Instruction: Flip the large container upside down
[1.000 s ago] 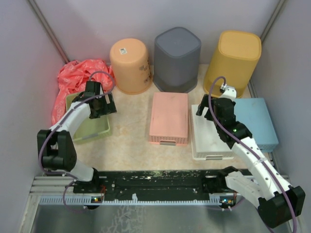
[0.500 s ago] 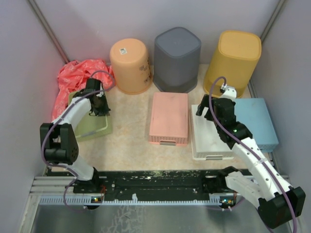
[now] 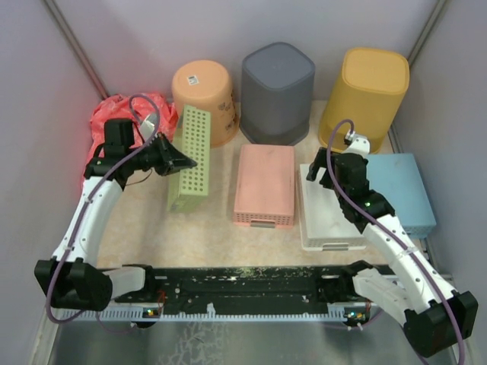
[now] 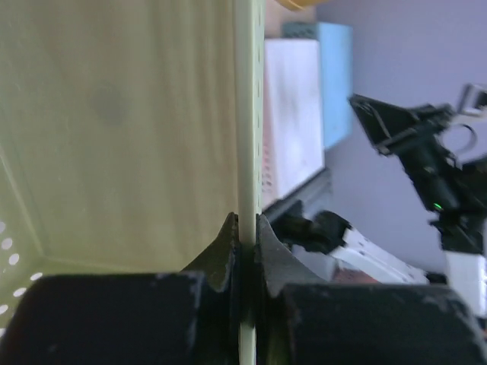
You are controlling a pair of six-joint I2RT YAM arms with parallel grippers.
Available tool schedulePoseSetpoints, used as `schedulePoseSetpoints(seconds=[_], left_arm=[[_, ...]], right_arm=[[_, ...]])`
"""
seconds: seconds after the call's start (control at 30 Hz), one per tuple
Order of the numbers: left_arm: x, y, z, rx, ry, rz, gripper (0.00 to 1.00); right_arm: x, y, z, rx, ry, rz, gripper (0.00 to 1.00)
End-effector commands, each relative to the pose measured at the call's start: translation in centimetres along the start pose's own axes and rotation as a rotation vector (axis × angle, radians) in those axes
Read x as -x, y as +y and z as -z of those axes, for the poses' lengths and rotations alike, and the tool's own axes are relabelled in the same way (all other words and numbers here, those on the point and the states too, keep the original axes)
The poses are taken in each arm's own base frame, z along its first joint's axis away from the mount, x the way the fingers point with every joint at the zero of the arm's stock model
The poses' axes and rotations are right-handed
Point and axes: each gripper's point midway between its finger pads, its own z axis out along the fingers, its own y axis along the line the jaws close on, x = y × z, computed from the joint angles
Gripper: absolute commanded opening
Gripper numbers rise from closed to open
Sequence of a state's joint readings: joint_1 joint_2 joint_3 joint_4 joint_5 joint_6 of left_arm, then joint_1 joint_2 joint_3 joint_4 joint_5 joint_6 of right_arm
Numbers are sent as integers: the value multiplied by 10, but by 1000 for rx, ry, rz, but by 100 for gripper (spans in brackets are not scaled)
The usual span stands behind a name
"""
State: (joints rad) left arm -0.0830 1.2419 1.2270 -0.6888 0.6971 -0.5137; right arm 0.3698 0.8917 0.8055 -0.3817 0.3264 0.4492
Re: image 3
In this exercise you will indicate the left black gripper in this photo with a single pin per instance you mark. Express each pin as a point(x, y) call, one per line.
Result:
point(171, 159)

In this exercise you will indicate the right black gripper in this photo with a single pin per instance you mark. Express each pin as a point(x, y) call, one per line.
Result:
point(320, 161)

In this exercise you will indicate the green plastic basket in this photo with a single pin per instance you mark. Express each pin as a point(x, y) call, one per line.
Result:
point(189, 188)

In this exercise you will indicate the pink plastic basket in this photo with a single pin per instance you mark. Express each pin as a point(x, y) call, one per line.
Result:
point(265, 186)

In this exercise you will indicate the white plastic basket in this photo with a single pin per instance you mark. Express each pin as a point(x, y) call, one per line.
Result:
point(323, 226)

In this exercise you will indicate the blue plastic basket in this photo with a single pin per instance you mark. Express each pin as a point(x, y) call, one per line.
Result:
point(397, 178)

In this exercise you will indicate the peach capybara print bucket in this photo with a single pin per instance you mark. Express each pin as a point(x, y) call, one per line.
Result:
point(207, 85)

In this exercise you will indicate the grey slatted waste bin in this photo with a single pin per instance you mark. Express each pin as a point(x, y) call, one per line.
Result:
point(276, 90)

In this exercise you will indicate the yellow slatted waste bin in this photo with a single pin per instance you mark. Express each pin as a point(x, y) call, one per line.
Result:
point(368, 90)

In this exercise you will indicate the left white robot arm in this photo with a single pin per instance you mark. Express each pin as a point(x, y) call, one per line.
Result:
point(70, 279)

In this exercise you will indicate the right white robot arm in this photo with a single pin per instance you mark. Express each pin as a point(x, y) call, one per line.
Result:
point(433, 314)

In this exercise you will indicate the pink plastic bag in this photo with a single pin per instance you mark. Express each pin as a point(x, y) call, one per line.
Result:
point(114, 114)

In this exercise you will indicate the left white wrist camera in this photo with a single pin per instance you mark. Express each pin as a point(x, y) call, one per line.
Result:
point(148, 127)

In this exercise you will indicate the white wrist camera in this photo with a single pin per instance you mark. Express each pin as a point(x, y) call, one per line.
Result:
point(356, 144)
point(148, 127)

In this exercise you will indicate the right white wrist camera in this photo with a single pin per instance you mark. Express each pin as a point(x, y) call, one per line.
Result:
point(356, 144)

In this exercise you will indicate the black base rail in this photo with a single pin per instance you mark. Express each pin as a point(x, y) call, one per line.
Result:
point(248, 290)

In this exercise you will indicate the white slotted cable duct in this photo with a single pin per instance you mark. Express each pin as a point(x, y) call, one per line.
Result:
point(140, 313)

